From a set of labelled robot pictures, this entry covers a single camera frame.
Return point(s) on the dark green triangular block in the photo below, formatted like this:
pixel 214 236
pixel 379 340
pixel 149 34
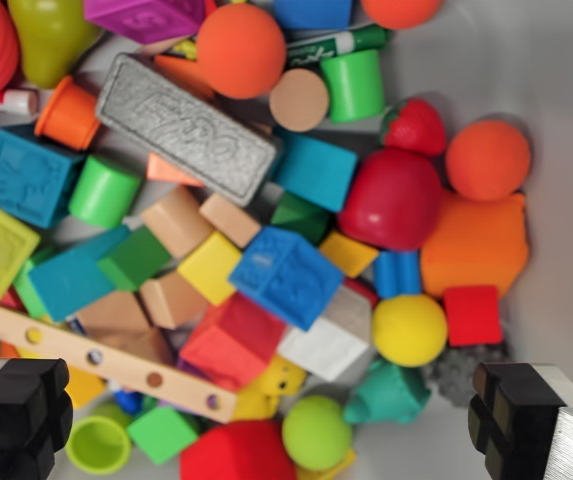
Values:
pixel 298 217

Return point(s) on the yellow foam block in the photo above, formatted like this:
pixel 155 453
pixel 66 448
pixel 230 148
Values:
pixel 85 390

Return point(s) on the orange triangular block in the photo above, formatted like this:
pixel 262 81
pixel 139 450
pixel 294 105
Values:
pixel 163 172

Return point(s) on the red embossed soft cube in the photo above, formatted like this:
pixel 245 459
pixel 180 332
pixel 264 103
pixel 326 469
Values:
pixel 231 340

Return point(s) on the large tan wooden block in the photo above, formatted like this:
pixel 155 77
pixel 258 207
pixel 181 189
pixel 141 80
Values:
pixel 116 317

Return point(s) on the blue foam block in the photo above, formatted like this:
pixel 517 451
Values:
pixel 313 12

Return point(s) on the red toy strawberry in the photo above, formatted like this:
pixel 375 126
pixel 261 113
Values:
pixel 416 127

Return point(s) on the lime green toy cup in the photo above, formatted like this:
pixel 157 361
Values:
pixel 98 442

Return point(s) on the tan wooden cylinder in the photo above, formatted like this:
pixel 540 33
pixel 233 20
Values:
pixel 298 100

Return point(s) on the purple embossed soft cube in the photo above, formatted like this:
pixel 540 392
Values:
pixel 146 17

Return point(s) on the white embossed soft cube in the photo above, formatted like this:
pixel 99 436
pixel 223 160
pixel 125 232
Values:
pixel 328 345

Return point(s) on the green plastic cylinder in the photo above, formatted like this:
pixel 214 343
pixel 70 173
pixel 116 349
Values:
pixel 103 192

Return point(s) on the large red soft block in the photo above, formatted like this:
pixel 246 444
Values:
pixel 236 452

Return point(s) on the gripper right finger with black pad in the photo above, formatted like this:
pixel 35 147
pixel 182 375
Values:
pixel 526 425

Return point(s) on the orange soft block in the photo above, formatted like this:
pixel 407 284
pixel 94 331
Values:
pixel 476 245

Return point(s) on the yellow toy figure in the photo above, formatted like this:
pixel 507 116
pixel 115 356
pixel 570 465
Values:
pixel 278 382

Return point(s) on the orange plastic toy cup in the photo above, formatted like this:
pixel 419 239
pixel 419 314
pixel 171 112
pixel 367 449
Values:
pixel 68 115

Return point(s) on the green foam block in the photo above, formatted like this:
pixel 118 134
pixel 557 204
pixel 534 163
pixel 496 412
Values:
pixel 28 292

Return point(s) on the red toy apple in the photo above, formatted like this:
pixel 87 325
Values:
pixel 391 200

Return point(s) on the yellow wooden block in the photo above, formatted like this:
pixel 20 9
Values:
pixel 348 252

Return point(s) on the red foam cube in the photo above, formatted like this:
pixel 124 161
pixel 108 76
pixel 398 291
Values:
pixel 472 316

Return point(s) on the olive green toy pear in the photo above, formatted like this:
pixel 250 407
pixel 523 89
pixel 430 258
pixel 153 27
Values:
pixel 48 40

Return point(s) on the large orange foam ball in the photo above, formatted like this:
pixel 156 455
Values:
pixel 241 50

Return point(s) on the grey plastic bin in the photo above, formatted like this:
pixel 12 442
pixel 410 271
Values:
pixel 556 75

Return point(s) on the blue ridged cylinder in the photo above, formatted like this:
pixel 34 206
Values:
pixel 397 275

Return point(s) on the green wooden block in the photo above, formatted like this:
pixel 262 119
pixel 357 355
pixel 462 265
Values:
pixel 133 257

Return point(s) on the blue marker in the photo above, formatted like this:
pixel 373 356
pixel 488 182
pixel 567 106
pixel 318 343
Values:
pixel 127 401

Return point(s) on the blue embossed soft cube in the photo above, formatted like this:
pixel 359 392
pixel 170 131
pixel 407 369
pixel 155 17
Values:
pixel 286 277

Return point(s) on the teal embossed soft cube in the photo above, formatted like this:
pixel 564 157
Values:
pixel 26 175

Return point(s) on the green plastic toy cup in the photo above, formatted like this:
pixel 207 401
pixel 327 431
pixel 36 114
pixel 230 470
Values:
pixel 356 87

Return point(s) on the yellow flat piece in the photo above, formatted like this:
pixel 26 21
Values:
pixel 333 470

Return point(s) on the grey whiteboard eraser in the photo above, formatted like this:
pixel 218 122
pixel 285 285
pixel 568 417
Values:
pixel 186 127

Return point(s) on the red dry erase marker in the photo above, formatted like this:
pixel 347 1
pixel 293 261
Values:
pixel 11 102

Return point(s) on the green foam ball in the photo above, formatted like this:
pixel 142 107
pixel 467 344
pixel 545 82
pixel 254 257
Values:
pixel 316 432

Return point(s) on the green foam cube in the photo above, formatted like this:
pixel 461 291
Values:
pixel 163 435

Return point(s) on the yellow wooden cube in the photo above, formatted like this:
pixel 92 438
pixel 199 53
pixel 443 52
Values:
pixel 211 267

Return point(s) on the wooden bar with holes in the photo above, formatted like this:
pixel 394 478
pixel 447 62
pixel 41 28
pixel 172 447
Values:
pixel 61 346

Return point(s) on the teal rubber toy figure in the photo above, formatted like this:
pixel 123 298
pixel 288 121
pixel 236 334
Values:
pixel 388 395

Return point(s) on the grey bumpy toy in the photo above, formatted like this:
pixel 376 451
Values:
pixel 448 375

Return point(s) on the yellow foam ball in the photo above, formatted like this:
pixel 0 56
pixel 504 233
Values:
pixel 408 330

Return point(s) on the teal foam block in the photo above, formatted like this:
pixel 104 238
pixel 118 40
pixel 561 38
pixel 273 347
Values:
pixel 68 285
pixel 316 172

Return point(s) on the green dry erase marker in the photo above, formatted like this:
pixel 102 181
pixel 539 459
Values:
pixel 336 45

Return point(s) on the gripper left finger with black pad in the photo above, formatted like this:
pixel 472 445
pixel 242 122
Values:
pixel 13 420

